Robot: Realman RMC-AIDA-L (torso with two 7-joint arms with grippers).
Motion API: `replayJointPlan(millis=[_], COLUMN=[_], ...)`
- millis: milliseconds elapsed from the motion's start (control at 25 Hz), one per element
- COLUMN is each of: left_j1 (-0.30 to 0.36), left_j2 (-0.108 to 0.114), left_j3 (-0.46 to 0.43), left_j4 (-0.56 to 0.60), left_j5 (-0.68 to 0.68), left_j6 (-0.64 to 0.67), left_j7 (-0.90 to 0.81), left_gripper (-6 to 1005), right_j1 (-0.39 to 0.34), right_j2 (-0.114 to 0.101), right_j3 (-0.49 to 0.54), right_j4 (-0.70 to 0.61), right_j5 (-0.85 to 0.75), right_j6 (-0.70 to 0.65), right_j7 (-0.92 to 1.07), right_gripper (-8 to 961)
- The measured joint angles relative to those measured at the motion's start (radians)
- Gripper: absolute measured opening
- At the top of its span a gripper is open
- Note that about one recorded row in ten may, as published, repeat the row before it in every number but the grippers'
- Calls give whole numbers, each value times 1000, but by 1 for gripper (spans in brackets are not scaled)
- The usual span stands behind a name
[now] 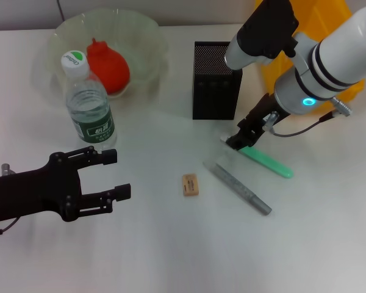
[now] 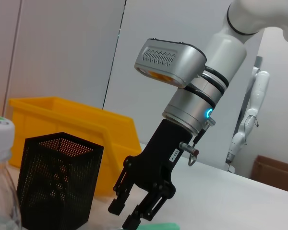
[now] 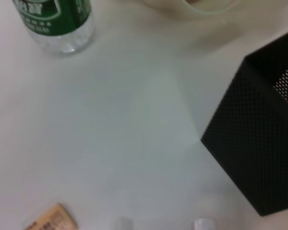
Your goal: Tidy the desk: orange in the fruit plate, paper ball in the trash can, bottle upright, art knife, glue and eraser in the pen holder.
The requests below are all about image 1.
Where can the black mesh pen holder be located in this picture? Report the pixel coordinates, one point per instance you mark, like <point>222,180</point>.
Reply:
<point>216,97</point>

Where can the clear green-label water bottle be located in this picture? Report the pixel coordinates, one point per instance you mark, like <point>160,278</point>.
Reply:
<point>91,122</point>

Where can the mint green pen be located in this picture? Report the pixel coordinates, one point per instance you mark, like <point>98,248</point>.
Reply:
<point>268,163</point>

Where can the yellow plastic bin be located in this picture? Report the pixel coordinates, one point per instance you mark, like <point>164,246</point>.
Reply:
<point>320,15</point>

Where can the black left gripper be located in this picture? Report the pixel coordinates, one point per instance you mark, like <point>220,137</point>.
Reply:
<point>33,195</point>

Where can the green glass fruit plate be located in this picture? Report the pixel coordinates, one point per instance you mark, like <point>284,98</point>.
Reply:
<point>134,39</point>

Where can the grey marker pen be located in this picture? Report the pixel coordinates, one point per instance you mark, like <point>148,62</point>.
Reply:
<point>238,186</point>

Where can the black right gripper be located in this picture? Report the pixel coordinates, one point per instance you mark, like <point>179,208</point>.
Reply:
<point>265,113</point>

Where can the small tan eraser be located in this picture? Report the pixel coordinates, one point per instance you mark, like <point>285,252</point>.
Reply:
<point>190,185</point>

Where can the red-orange knitted orange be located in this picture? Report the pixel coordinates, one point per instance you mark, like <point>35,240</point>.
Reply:
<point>113,70</point>

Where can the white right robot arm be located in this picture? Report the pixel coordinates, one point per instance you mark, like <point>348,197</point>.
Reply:
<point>338,61</point>

